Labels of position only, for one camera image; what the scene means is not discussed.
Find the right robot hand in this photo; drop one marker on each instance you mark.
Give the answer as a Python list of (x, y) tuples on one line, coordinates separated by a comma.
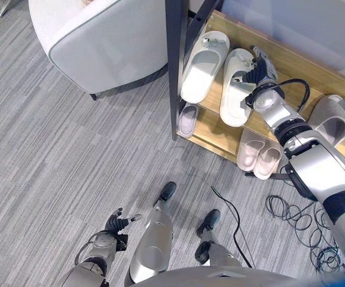
[(260, 71)]

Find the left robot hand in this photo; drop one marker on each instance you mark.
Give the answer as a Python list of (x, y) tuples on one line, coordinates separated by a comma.
[(117, 222)]

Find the white slide slipper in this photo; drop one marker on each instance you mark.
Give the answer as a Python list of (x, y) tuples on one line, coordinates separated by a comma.
[(203, 68), (236, 86)]

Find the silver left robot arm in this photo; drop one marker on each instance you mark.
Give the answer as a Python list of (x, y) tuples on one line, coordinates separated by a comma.
[(93, 258)]

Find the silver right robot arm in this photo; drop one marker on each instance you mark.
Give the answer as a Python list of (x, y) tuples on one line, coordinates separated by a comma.
[(312, 152)]

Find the wooden shoe rack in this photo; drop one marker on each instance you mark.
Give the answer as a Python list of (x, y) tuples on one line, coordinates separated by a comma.
[(280, 89)]

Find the pale pink slipper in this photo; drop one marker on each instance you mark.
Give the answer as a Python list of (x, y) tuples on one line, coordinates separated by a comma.
[(268, 161), (250, 149)]

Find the grey fuzzy slipper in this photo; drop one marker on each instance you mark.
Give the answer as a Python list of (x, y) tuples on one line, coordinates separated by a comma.
[(329, 118)]

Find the small lilac slipper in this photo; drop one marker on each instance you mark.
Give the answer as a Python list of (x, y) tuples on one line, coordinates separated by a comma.
[(187, 119)]

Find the silver right robot leg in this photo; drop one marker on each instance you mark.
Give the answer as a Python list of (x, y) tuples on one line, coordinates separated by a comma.
[(214, 239)]

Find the silver robot torso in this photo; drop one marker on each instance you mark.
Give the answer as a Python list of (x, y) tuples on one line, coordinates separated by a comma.
[(229, 278)]

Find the white armchair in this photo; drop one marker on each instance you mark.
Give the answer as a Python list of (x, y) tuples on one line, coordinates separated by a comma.
[(106, 45)]

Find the metal chair leg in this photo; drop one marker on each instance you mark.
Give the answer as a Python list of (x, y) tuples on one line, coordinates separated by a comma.
[(4, 7)]

